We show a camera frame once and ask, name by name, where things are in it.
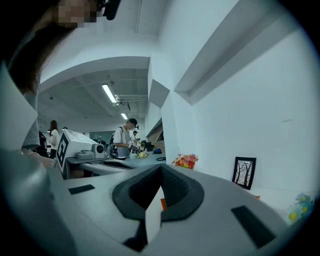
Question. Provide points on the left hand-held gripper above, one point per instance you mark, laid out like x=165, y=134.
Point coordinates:
x=72, y=145

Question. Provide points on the red orange flowers in pot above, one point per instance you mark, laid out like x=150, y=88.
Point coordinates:
x=186, y=161

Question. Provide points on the person's face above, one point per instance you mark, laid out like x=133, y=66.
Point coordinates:
x=75, y=12

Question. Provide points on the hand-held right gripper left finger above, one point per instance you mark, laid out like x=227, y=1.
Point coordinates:
x=100, y=212

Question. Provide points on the blue white flowers in pot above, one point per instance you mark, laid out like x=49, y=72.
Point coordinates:
x=301, y=207

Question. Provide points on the light blue table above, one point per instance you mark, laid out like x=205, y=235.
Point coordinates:
x=150, y=161

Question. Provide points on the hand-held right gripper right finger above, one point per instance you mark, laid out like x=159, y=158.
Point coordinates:
x=212, y=225

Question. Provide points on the black picture frame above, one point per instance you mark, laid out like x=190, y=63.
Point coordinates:
x=243, y=172

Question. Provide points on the ceiling strip light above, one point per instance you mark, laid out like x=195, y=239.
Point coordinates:
x=109, y=93
x=124, y=116

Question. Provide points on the yellow flower bouquet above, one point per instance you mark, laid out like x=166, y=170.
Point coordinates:
x=141, y=155

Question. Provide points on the person's left forearm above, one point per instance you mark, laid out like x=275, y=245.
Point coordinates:
x=42, y=161

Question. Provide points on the black head-mounted camera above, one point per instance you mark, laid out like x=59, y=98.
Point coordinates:
x=111, y=10

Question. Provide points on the grey gripper-mounted camera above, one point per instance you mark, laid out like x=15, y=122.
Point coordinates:
x=96, y=149

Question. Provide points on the blue object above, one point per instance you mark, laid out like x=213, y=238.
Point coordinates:
x=157, y=151

